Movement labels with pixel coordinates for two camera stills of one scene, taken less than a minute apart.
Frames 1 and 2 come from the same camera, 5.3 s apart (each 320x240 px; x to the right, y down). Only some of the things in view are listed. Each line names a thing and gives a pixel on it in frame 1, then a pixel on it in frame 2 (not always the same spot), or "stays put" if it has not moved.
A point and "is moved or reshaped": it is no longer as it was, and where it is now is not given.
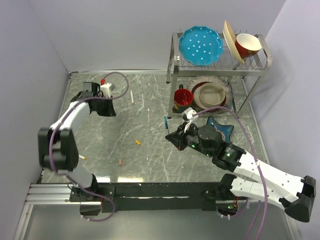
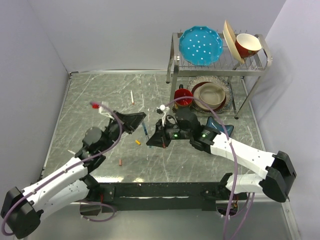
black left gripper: (110, 111) -> (130, 122)
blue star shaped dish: (226, 130) stays put
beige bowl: (209, 95) stays put
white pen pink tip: (132, 97) stays put
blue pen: (166, 122) is moved or reshaped
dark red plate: (201, 83) stays put
